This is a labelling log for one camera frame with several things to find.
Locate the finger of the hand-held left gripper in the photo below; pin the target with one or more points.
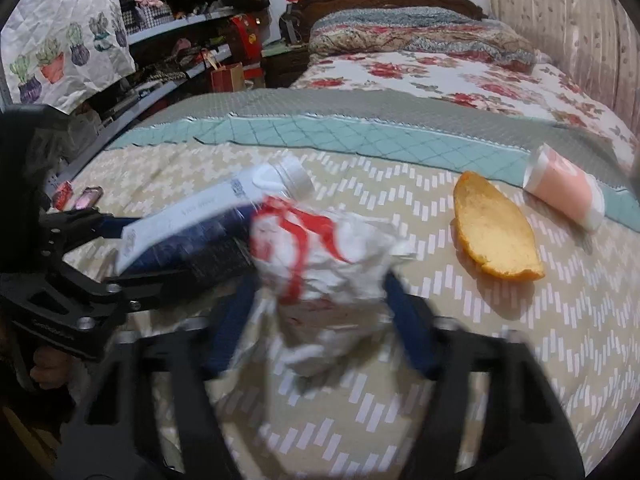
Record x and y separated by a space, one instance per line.
107 227
170 285

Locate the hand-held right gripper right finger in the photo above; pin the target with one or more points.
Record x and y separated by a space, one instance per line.
407 322

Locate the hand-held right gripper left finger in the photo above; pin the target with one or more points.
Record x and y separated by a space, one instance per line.
235 332

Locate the white blue bottle white cap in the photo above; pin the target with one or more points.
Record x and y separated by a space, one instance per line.
190 215

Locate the white red bag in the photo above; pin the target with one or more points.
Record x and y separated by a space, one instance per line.
330 270

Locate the person's left hand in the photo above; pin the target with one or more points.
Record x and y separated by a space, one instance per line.
52 367

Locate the small pink dark packet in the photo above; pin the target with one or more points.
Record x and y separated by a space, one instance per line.
88 198

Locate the small red packet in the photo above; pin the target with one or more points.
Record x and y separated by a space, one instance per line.
62 195

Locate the beige chevron blanket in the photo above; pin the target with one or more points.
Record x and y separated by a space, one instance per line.
500 340

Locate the yellow fruit peel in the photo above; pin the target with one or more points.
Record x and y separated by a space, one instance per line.
495 230

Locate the white plant printed cloth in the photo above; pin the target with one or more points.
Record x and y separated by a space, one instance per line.
60 45

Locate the grey shelf unit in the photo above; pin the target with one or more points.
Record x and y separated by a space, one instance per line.
175 50

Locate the red paper bag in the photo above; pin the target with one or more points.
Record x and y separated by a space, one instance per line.
227 77

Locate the pink cup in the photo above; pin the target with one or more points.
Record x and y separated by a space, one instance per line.
565 190

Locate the dark bedside table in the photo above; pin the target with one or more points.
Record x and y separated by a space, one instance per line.
285 65

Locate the floral bedsheet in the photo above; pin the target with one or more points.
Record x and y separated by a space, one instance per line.
450 80

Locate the patchwork floral quilt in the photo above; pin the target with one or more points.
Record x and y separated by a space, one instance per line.
415 35

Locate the beige patterned curtain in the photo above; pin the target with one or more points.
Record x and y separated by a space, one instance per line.
565 25

